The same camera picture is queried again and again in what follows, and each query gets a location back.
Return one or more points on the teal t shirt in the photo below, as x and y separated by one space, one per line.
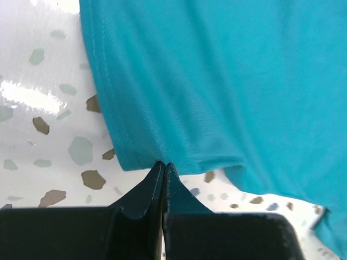
257 88

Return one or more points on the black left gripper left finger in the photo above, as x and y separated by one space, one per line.
130 228

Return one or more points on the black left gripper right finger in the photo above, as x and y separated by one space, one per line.
192 231

